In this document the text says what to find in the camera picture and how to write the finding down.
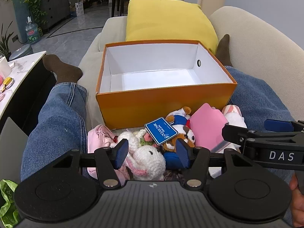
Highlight pink pouch with keychain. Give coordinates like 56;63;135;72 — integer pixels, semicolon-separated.
87;124;130;187

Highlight person's left brown sock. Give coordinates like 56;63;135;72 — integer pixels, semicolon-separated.
43;54;83;85

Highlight long leaf floor plant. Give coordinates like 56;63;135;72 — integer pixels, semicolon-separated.
0;21;15;57

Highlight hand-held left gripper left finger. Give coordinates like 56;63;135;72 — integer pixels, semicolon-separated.
49;138;129;188

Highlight orange cardboard box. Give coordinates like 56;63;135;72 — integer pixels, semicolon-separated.
95;40;238;131

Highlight dark drawer cabinet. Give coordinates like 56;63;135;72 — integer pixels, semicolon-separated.
39;0;72;32

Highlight yellow pillow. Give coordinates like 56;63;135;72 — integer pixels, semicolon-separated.
125;0;219;55

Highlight grey trash can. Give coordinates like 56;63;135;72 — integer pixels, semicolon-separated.
9;44;34;61

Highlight green plastic bag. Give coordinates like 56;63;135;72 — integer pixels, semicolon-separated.
0;179;21;228

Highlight person's leg blue jeans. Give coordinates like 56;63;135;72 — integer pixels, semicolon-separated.
20;82;89;183
223;66;304;188

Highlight person's right leg blue jeans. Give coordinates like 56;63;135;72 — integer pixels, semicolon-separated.
223;66;304;188

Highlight person's right hand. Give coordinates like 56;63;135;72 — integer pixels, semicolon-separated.
289;173;304;227

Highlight person's brown sock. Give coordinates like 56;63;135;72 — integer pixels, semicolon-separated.
215;34;233;67
43;54;83;85

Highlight pink card case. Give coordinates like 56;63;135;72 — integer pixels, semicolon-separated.
189;103;238;153

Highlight sailor plush toy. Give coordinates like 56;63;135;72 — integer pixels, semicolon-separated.
163;106;196;170

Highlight beige sofa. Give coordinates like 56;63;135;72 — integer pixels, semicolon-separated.
77;6;304;133

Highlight person's left leg blue jeans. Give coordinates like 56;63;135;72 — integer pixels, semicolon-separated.
20;82;89;183

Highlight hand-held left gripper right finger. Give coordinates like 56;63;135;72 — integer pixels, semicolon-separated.
175;138;257;188

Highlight white crochet plush toy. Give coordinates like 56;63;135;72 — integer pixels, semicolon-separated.
123;145;166;181

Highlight yellow toy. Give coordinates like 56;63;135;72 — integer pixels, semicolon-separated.
2;76;15;90

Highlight blue paper tag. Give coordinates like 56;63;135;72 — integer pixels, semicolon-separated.
144;117;178;145

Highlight large water bottle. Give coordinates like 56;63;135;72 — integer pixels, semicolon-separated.
25;16;41;44

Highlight person's right brown sock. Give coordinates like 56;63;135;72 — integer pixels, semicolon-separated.
215;34;233;67

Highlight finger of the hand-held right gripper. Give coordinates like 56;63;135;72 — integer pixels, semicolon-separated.
264;119;304;132
222;123;304;147

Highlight marble top table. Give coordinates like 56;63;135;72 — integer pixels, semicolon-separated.
0;51;57;137

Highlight white paper bag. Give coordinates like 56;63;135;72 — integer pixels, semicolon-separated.
75;2;85;16

